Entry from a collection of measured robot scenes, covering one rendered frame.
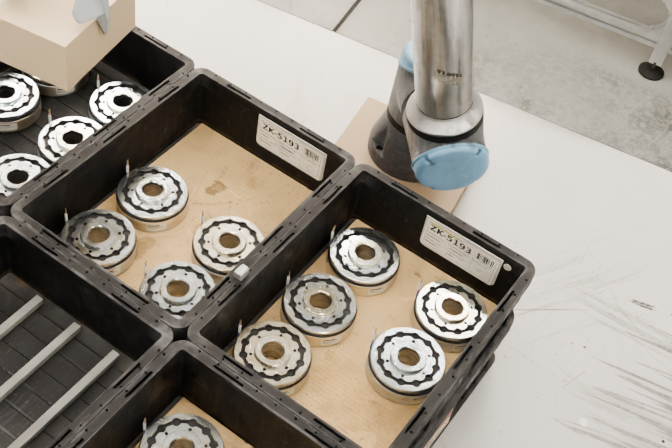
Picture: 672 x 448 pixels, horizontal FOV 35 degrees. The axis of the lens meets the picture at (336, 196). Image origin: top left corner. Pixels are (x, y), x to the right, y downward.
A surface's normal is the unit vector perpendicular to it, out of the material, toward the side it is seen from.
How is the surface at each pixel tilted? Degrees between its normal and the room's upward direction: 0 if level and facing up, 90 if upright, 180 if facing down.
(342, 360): 0
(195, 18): 0
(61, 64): 90
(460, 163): 98
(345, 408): 0
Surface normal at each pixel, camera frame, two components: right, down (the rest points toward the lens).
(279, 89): 0.14, -0.66
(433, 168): 0.14, 0.83
